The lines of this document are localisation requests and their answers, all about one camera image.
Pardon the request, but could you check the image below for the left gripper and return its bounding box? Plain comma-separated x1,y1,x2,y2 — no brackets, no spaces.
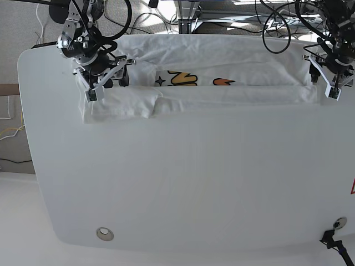
303,54,354,87

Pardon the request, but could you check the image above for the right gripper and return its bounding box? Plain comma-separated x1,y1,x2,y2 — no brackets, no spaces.
73,55,136,90

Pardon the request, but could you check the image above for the white printed T-shirt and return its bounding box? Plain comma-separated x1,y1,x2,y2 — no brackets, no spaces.
79,34,320,124

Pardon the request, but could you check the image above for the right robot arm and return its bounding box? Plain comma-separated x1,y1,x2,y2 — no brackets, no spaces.
56,1,135,93

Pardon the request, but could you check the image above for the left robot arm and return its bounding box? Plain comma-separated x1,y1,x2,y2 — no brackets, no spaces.
259,1,354,94

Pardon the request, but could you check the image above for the red warning sticker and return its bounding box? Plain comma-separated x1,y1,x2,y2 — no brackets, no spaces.
351,179,355,195

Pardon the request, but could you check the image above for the left table grommet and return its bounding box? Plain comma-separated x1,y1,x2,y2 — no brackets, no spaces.
96,227,114,242

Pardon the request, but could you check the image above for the table grommet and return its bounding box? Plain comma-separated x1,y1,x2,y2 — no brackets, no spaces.
96,227,114,242
333,217,347,230

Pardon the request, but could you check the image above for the right table grommet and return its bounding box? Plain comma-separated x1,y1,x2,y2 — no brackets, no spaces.
333,217,347,230

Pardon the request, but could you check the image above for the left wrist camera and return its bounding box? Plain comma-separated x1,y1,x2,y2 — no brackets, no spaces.
324,85,342,101

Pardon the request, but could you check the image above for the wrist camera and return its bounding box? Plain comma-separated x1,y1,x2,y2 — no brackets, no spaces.
85,87,104,103
324,85,342,101

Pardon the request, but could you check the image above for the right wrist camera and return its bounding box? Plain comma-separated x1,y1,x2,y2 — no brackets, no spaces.
85,87,104,103

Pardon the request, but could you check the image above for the aluminium table post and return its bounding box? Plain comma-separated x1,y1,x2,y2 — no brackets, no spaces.
173,1,201,34

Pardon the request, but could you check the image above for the yellow cable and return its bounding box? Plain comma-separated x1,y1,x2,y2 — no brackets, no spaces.
0,126,26,141

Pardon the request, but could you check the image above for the black clamp mount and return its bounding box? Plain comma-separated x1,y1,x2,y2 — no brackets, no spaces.
320,229,354,266

